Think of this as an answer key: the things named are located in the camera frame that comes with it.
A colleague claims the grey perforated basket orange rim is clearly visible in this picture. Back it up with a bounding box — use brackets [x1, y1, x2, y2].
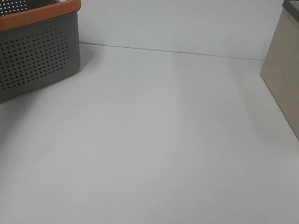
[0, 0, 82, 103]

